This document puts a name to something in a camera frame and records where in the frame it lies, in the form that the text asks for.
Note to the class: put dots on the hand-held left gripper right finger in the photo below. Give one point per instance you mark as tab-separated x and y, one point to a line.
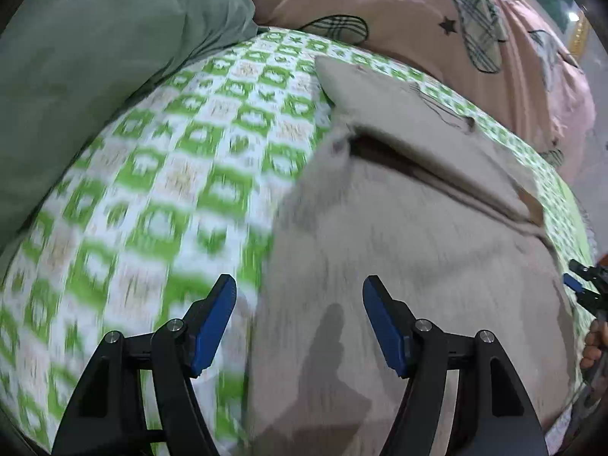
385	323

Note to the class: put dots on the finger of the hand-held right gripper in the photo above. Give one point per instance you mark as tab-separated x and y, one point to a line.
591	270
574	283

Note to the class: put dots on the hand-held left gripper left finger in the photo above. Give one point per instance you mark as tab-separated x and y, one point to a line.
213	323

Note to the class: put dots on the beige small garment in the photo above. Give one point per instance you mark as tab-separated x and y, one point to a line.
418	247

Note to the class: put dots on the person's right hand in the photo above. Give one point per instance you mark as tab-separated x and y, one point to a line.
593	344

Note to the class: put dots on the green white printed bed sheet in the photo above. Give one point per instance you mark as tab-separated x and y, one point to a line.
156	190

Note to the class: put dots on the plain green quilt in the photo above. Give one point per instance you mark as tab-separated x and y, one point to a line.
90	66

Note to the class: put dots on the pink heart print quilt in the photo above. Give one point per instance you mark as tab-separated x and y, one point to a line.
408	4

